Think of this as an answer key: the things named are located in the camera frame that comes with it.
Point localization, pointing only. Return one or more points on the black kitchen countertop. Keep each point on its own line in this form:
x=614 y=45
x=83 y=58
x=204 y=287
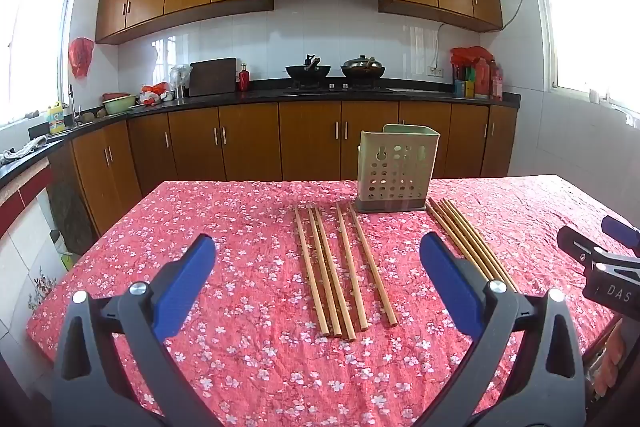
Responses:
x=260 y=96

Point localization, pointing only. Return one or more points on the wooden base cabinets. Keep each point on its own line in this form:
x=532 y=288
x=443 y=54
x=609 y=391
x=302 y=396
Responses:
x=310 y=142

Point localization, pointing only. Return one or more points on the large red bottle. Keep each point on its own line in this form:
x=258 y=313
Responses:
x=481 y=79

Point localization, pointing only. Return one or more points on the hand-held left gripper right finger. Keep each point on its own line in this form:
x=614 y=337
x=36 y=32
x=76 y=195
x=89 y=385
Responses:
x=450 y=277

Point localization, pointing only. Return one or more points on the grey rag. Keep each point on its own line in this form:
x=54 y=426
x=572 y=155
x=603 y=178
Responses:
x=22 y=152

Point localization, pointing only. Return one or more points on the red and white plastic bags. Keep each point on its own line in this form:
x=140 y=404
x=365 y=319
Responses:
x=155 y=93

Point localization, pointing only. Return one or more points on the metal faucet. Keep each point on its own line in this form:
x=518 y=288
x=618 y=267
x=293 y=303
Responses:
x=73 y=107

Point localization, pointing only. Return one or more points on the dark cutting board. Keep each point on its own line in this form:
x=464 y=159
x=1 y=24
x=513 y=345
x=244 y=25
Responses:
x=212 y=77

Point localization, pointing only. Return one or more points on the white wall socket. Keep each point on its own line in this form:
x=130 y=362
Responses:
x=436 y=71

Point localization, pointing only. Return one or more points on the wooden chopstick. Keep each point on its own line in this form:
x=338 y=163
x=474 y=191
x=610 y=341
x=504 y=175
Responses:
x=351 y=267
x=464 y=237
x=373 y=264
x=453 y=232
x=325 y=272
x=311 y=269
x=442 y=227
x=334 y=272
x=475 y=242
x=484 y=247

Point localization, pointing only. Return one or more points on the beige perforated utensil holder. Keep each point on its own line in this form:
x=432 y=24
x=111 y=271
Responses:
x=395 y=167

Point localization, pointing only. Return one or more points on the green basin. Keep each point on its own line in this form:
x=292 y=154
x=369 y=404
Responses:
x=119 y=105

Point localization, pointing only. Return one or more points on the red oil bottle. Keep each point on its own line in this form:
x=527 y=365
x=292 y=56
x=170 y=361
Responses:
x=496 y=82

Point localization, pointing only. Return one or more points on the black wok with lid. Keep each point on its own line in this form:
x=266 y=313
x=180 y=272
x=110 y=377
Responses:
x=363 y=68

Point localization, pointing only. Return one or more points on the gas stove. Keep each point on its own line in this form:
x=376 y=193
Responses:
x=340 y=88

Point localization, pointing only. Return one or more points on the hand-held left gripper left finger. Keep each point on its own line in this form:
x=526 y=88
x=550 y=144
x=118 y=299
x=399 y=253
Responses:
x=185 y=282

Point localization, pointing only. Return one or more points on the red floral tablecloth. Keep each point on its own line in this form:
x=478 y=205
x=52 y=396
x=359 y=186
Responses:
x=250 y=257

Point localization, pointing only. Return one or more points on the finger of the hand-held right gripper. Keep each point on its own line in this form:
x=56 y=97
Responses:
x=622 y=232
x=575 y=244

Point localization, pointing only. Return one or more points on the person's right hand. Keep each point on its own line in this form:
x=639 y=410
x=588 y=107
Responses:
x=609 y=357

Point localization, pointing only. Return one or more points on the colourful seasoning boxes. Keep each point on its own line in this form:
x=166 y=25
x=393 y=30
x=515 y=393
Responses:
x=464 y=88

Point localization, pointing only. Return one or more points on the yellow detergent bottle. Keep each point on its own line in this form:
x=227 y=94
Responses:
x=56 y=119

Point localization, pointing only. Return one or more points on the small red bottle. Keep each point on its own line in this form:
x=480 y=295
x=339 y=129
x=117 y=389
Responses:
x=244 y=79

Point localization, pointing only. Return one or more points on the window with white frame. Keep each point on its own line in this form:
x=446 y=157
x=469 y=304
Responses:
x=35 y=42
x=585 y=22

